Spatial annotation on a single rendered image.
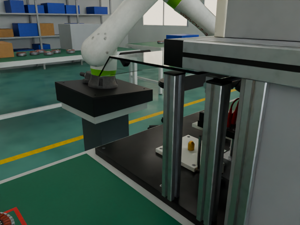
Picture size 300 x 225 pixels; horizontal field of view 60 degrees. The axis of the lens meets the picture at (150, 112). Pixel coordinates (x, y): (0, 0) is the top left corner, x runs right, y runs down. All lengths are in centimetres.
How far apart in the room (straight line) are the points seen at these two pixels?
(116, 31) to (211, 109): 72
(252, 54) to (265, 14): 13
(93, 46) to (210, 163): 77
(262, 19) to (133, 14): 68
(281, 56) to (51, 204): 55
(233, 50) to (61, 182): 54
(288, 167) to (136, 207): 35
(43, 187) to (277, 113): 57
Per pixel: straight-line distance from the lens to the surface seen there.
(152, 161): 74
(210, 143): 46
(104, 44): 110
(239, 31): 51
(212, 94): 44
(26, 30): 679
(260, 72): 37
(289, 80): 36
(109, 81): 129
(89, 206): 64
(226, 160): 68
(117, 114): 124
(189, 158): 74
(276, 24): 49
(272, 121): 39
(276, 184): 43
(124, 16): 110
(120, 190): 67
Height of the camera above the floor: 115
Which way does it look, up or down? 20 degrees down
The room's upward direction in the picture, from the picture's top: straight up
